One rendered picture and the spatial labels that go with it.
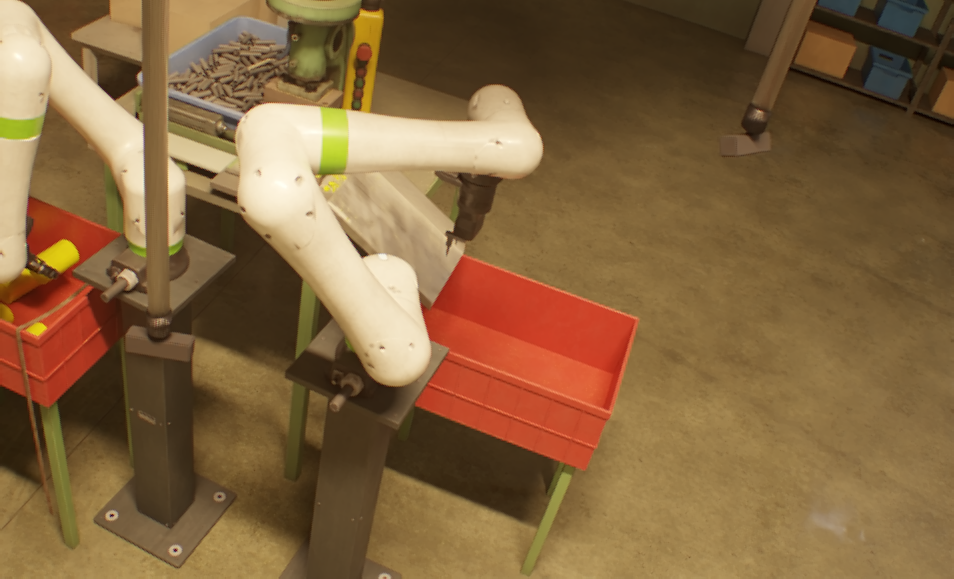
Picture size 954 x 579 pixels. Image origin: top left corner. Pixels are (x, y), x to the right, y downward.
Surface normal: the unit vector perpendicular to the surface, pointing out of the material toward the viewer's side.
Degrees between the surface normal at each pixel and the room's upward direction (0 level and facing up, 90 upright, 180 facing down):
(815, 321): 0
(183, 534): 0
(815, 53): 90
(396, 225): 30
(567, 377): 0
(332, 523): 90
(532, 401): 90
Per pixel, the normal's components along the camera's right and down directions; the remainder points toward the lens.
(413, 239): 0.64, -0.51
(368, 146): 0.41, 0.23
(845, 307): 0.20, -0.78
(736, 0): -0.30, 0.52
